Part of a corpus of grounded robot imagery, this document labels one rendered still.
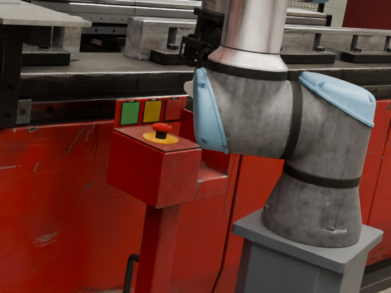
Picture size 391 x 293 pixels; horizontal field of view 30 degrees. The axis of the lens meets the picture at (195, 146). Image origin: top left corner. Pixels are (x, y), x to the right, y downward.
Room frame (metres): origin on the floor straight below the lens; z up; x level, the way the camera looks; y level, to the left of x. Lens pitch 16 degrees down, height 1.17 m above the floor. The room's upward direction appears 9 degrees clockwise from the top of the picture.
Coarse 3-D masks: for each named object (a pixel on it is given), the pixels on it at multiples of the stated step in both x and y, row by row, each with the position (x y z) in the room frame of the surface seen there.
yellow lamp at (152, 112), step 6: (150, 102) 1.50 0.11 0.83; (156, 102) 1.51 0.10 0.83; (150, 108) 1.50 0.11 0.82; (156, 108) 1.51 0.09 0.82; (144, 114) 1.49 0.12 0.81; (150, 114) 1.50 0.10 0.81; (156, 114) 1.51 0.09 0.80; (144, 120) 1.49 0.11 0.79; (150, 120) 1.50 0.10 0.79; (156, 120) 1.51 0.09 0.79
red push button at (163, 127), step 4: (156, 124) 1.41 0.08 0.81; (160, 124) 1.41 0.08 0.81; (164, 124) 1.41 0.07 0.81; (168, 124) 1.42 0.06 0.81; (156, 128) 1.40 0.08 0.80; (160, 128) 1.39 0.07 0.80; (164, 128) 1.40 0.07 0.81; (168, 128) 1.40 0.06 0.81; (156, 132) 1.41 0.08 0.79; (160, 132) 1.40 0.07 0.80; (164, 132) 1.40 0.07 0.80; (156, 136) 1.41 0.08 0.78; (160, 136) 1.40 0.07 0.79; (164, 136) 1.41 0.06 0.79
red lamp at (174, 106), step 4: (172, 100) 1.54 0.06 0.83; (176, 100) 1.55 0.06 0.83; (180, 100) 1.56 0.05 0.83; (168, 104) 1.54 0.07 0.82; (172, 104) 1.54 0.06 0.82; (176, 104) 1.55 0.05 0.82; (180, 104) 1.56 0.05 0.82; (168, 108) 1.54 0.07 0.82; (172, 108) 1.55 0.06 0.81; (176, 108) 1.56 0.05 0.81; (180, 108) 1.56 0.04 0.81; (168, 112) 1.54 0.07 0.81; (172, 112) 1.55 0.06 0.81; (176, 112) 1.56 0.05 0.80; (168, 116) 1.54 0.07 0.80; (172, 116) 1.55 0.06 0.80; (176, 116) 1.56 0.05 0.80
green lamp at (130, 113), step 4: (124, 104) 1.44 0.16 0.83; (128, 104) 1.45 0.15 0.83; (132, 104) 1.46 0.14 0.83; (136, 104) 1.47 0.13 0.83; (124, 108) 1.44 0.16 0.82; (128, 108) 1.45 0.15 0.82; (132, 108) 1.46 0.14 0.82; (136, 108) 1.47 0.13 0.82; (124, 112) 1.45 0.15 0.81; (128, 112) 1.45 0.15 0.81; (132, 112) 1.46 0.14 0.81; (136, 112) 1.47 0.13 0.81; (124, 116) 1.45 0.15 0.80; (128, 116) 1.45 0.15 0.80; (132, 116) 1.46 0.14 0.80; (136, 116) 1.47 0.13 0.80; (124, 120) 1.45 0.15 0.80; (128, 120) 1.46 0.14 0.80; (132, 120) 1.46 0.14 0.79; (136, 120) 1.47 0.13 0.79
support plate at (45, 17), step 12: (0, 12) 1.26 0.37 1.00; (12, 12) 1.29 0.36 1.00; (24, 12) 1.32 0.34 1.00; (36, 12) 1.34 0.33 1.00; (48, 12) 1.37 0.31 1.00; (12, 24) 1.21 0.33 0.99; (24, 24) 1.23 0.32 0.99; (36, 24) 1.24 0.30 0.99; (48, 24) 1.26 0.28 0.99; (60, 24) 1.28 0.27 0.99; (72, 24) 1.30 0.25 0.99; (84, 24) 1.31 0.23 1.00
